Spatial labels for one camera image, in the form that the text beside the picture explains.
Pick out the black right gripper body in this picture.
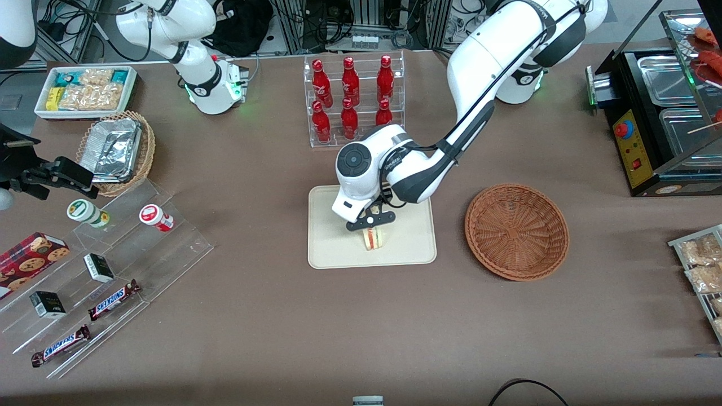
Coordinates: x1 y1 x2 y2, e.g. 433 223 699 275
0 124 54 201

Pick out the triangle sandwich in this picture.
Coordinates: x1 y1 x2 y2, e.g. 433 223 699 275
362 227 386 252

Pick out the cream rectangular plastic tray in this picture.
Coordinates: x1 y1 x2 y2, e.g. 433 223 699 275
307 182 438 270

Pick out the silver foil tray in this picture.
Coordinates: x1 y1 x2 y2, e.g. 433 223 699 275
79 118 143 184

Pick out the tan wicker basket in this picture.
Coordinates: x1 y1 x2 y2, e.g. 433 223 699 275
75 110 156 198

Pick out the brown round wicker basket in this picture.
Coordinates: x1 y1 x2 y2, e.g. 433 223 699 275
464 183 570 282

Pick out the green cap small bottle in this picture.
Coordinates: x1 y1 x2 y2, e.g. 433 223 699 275
67 199 111 229

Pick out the white snack bin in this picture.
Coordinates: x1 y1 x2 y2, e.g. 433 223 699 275
34 65 139 122

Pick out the red cap small bottle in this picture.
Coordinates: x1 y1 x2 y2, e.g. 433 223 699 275
139 204 175 233

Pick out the small black box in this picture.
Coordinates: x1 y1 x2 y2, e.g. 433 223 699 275
83 253 116 284
29 290 67 320

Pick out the large rice cracker bag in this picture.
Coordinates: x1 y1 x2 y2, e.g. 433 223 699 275
58 83 125 112

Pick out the red cookie box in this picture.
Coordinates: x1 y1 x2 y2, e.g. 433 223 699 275
0 232 70 301

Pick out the small rice cracker bag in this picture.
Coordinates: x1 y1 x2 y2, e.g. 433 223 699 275
79 69 113 88

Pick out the clear acrylic stepped shelf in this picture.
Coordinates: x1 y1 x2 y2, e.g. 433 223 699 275
0 179 215 379

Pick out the Snickers chocolate bar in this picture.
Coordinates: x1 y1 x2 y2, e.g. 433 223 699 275
30 324 91 368
87 279 142 322

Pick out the clear acrylic bottle rack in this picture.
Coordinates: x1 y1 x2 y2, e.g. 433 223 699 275
303 50 406 149

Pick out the black bag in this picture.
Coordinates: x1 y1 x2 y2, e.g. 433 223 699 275
204 0 275 58

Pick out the black food warmer cabinet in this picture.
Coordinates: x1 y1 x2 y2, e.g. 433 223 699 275
599 0 722 198

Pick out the grey snack display rack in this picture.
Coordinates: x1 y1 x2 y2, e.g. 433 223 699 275
668 224 722 346

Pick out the steel food pan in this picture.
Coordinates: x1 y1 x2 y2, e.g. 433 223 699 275
637 55 703 108
659 107 722 167

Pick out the wooden skewer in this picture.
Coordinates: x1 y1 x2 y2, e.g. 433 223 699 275
687 110 722 135

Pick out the black cable bundle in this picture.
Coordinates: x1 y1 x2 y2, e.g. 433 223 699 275
37 0 113 64

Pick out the aluminium frame stand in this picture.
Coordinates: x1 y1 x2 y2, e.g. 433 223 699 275
274 0 452 54

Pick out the black looped cable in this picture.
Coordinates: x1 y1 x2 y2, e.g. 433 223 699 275
488 379 570 406

